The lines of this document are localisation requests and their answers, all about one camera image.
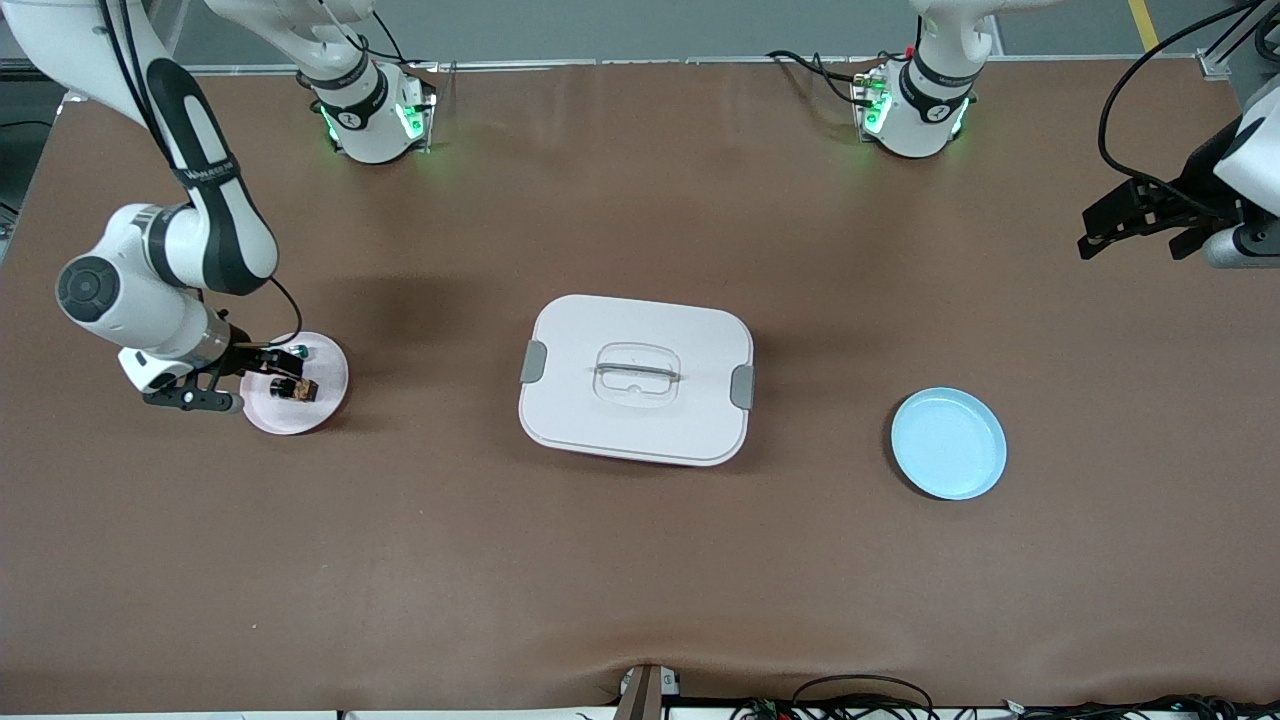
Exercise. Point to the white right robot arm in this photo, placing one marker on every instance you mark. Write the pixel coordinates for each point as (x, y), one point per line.
(215, 200)

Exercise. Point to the aluminium frame corner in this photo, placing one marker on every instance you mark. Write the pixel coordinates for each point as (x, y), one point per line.
(1215, 65)

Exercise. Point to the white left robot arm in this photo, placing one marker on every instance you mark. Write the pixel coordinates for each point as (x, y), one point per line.
(920, 110)

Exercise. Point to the black and orange switch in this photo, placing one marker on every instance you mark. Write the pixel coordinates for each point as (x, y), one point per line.
(300, 390)

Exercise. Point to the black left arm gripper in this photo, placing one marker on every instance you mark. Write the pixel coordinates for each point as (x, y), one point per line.
(1196, 187)

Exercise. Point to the light blue round plate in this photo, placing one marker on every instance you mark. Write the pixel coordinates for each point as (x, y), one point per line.
(948, 445)

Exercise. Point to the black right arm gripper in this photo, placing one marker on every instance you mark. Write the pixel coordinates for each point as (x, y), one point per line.
(249, 356)

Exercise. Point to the white lidded storage box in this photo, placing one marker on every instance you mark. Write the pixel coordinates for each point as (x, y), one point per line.
(640, 420)

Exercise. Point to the brown table mat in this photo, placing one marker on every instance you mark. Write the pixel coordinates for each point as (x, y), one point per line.
(640, 580)

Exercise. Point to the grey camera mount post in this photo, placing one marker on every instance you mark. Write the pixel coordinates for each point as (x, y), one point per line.
(645, 695)

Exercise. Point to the pink round plate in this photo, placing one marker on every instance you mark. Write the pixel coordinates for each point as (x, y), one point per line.
(300, 415)

